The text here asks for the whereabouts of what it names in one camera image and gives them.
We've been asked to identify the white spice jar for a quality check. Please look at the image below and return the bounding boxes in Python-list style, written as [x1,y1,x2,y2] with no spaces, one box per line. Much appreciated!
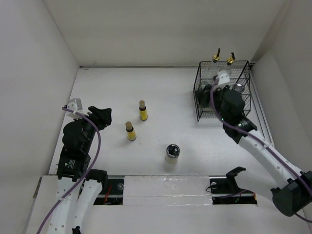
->
[165,144,180,164]

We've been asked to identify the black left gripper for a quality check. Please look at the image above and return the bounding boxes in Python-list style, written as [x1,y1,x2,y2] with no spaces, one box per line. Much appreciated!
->
[75,105,111,151]

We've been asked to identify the yellow label bottle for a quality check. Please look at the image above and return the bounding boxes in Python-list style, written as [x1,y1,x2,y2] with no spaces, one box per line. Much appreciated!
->
[139,100,148,121]
[125,121,137,141]

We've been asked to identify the black wire basket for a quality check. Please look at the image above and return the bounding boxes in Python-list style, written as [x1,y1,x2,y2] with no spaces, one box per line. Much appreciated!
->
[193,60,252,121]

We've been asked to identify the yellow label bottle near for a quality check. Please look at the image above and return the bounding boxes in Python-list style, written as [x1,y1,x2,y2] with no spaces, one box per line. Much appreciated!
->
[125,121,137,141]

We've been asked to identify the glass bottle dark contents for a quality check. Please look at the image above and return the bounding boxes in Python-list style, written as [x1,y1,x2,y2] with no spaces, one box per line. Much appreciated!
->
[220,52,235,76]

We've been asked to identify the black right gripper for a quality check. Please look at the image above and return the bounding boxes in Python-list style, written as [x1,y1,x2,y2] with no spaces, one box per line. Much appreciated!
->
[194,82,229,123]

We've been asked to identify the spice jar foil lid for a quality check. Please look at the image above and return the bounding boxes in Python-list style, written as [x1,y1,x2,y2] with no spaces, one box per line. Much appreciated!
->
[232,83,245,94]

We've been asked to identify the glass bottle gold pourer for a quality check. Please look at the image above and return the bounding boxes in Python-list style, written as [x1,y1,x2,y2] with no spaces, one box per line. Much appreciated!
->
[206,48,223,83]

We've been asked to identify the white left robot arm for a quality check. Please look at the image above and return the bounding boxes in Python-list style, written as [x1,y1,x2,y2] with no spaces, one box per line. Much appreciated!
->
[45,106,112,234]

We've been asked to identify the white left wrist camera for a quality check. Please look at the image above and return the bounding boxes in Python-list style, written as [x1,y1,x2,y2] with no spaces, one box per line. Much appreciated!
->
[64,98,83,119]

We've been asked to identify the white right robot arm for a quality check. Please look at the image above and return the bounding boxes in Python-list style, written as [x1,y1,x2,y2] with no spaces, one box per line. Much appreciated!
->
[194,84,312,217]

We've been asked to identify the metal base rail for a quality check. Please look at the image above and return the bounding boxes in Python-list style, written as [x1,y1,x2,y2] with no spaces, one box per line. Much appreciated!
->
[95,175,257,206]

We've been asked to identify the yellow label bottle far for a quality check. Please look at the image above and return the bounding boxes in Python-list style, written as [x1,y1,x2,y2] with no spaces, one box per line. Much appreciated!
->
[139,100,148,121]

